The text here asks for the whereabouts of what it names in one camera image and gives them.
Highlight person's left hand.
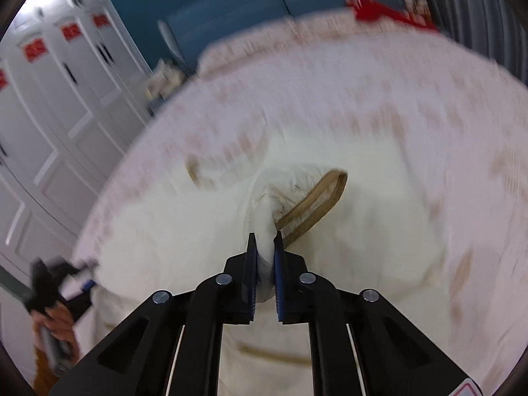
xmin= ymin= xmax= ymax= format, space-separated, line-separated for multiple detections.
xmin=32 ymin=303 xmax=80 ymax=366

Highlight blue padded headboard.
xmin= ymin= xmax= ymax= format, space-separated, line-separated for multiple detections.
xmin=159 ymin=0 xmax=417 ymax=76

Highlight white panelled wardrobe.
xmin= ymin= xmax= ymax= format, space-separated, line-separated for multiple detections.
xmin=0 ymin=0 xmax=154 ymax=380

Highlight beige bag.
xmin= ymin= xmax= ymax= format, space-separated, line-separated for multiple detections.
xmin=144 ymin=60 xmax=187 ymax=103

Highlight cream garment with tan trim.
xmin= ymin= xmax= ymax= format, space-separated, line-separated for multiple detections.
xmin=88 ymin=132 xmax=467 ymax=396

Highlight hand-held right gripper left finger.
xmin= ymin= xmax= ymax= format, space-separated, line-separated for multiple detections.
xmin=49 ymin=233 xmax=259 ymax=396

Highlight pink butterfly print bed blanket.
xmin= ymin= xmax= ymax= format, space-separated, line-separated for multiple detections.
xmin=72 ymin=6 xmax=528 ymax=396

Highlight grey pleated curtain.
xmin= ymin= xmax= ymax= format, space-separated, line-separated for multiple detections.
xmin=416 ymin=0 xmax=525 ymax=80

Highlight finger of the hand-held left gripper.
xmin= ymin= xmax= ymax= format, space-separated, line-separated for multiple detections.
xmin=55 ymin=261 xmax=98 ymax=323

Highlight red cloth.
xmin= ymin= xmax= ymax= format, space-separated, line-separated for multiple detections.
xmin=344 ymin=0 xmax=440 ymax=33

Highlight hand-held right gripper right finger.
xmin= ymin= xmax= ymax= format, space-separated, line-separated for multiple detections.
xmin=274 ymin=231 xmax=483 ymax=396

